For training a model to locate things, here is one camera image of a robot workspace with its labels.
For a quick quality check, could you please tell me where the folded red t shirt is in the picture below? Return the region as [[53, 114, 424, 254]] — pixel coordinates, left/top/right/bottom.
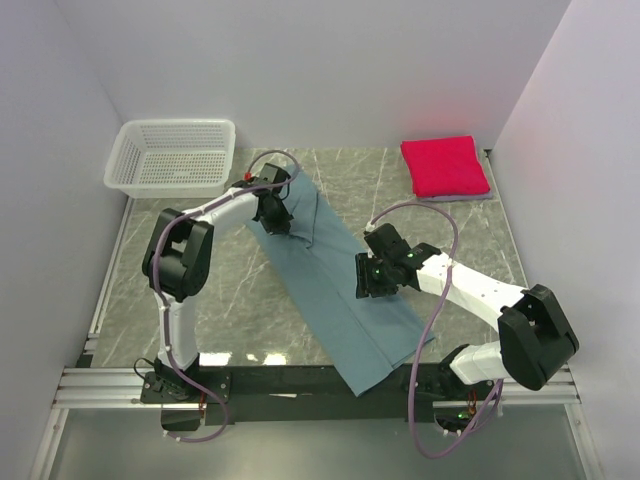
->
[[400, 135, 491, 198]]

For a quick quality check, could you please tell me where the white perforated plastic basket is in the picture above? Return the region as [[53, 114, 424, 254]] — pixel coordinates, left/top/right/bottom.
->
[[103, 119, 236, 199]]

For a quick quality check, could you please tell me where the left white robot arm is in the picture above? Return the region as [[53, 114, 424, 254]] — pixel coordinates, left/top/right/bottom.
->
[[142, 163, 299, 402]]

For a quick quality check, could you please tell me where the folded lavender t shirt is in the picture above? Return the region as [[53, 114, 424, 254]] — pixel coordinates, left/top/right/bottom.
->
[[416, 191, 494, 203]]

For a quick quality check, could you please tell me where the black base crossbar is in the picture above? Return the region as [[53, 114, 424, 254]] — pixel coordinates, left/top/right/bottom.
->
[[139, 363, 499, 431]]

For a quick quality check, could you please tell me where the aluminium frame rail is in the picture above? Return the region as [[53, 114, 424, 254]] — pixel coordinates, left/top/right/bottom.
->
[[52, 367, 581, 410]]

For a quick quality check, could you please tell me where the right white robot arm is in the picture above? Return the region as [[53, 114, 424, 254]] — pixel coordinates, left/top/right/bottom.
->
[[356, 224, 579, 399]]

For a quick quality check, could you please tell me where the blue-grey t shirt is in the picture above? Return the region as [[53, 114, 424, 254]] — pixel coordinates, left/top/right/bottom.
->
[[247, 173, 424, 396]]

